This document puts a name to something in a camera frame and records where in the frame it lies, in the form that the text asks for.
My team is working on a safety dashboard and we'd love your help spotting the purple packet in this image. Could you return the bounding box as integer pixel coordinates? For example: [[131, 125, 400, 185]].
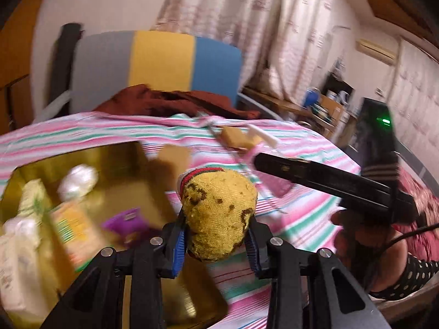
[[101, 207, 151, 244]]

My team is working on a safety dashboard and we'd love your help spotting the person's right hand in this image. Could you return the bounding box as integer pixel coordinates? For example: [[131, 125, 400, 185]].
[[331, 209, 409, 293]]

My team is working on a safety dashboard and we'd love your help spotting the ragged yellow sponge block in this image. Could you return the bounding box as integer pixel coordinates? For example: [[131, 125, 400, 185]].
[[219, 126, 261, 151]]

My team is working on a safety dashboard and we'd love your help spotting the golden metal tin box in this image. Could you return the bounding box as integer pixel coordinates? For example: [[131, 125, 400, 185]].
[[0, 140, 230, 329]]

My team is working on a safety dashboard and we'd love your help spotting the cream carton box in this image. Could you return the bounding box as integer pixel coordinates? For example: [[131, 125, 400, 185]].
[[0, 233, 49, 316]]

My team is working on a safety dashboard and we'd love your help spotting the black rolled mat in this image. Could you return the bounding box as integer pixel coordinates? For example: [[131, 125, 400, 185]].
[[48, 22, 85, 107]]

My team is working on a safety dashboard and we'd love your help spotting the person's right forearm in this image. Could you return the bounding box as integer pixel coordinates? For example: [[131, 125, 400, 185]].
[[370, 254, 439, 300]]

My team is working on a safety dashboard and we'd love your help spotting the wooden cabinet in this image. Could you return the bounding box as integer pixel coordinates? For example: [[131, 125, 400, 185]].
[[0, 0, 52, 134]]

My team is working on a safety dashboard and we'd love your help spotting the pale patterned curtain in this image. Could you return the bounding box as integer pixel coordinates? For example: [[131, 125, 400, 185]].
[[151, 0, 361, 107], [384, 38, 439, 165]]

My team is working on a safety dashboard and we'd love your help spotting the white sponge block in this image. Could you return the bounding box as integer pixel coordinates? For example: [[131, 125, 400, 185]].
[[247, 124, 278, 149]]

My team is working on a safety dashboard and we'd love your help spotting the grey yellow blue chair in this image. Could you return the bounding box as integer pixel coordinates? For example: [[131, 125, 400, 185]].
[[32, 29, 285, 122]]

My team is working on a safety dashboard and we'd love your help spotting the orange green snack packet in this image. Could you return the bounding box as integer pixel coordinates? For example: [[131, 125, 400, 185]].
[[48, 200, 110, 275]]

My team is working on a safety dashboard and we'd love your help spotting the striped tablecloth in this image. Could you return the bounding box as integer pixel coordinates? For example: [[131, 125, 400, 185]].
[[0, 111, 364, 329]]

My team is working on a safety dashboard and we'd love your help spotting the pink transparent packet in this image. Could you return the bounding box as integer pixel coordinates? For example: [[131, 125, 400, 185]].
[[240, 144, 297, 199]]

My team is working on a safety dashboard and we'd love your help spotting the blue container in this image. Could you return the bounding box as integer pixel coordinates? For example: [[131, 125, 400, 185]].
[[302, 87, 323, 110]]

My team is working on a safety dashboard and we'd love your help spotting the pale green carton box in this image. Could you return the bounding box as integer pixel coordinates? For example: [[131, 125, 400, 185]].
[[17, 178, 50, 220]]

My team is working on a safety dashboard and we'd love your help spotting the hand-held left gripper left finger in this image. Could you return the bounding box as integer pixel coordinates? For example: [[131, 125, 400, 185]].
[[39, 219, 187, 329]]

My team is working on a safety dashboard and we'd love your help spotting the wall air conditioner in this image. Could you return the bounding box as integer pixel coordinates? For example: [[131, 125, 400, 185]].
[[355, 38, 400, 66]]

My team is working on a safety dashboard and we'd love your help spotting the yellow knitted pouch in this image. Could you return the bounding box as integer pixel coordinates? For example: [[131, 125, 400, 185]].
[[176, 169, 258, 264]]

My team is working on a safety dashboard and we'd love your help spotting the red patterned cloth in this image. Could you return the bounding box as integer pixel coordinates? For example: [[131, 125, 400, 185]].
[[394, 168, 439, 261]]

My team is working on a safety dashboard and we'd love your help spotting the black cable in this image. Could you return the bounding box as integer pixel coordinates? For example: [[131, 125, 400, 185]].
[[368, 223, 439, 285]]

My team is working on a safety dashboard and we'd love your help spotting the brown jacket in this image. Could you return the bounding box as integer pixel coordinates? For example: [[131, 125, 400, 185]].
[[92, 84, 261, 120]]

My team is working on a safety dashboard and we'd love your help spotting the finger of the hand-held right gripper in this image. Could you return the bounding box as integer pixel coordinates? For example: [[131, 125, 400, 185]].
[[253, 152, 417, 220]]

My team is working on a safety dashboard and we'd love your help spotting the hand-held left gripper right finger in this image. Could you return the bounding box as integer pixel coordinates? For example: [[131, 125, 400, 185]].
[[245, 217, 392, 329]]

